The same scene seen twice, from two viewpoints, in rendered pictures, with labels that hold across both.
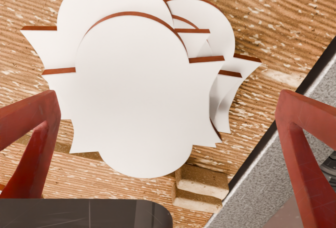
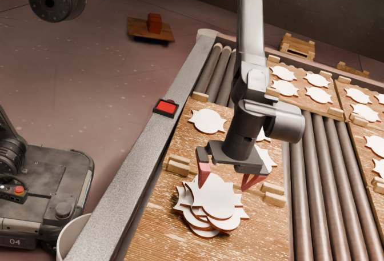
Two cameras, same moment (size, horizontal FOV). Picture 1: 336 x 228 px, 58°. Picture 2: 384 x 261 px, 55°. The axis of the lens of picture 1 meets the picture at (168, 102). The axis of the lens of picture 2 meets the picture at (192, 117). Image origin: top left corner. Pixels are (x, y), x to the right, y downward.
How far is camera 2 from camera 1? 0.67 m
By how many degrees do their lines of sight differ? 27
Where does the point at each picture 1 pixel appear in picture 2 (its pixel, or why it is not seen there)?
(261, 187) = (143, 161)
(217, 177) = (172, 169)
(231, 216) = (153, 148)
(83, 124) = (230, 191)
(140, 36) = (218, 213)
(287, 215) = (12, 119)
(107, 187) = (214, 168)
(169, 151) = not seen: hidden behind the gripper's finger
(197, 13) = (198, 223)
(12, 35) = (252, 224)
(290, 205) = not seen: hidden behind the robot
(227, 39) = (186, 215)
